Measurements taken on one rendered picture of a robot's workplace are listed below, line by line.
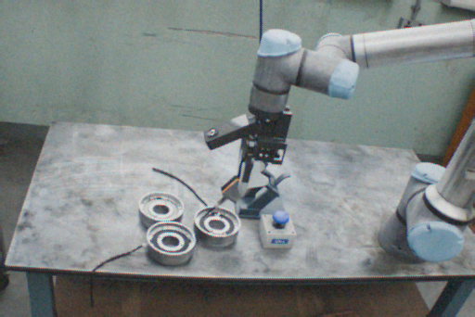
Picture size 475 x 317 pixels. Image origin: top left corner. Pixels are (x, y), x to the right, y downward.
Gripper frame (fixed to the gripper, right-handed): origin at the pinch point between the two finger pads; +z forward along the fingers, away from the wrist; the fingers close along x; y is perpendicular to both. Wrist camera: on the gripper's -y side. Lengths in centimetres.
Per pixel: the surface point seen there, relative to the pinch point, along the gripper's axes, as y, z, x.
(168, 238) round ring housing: -14.3, 11.3, -6.3
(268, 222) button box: 8.3, 8.7, -1.4
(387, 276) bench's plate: 36.7, 13.3, -13.4
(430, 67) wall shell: 136, 21, 165
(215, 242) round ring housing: -3.9, 11.0, -6.6
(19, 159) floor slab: -93, 93, 135
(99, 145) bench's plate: -34.4, 13.1, 31.3
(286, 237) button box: 12.1, 9.6, -5.2
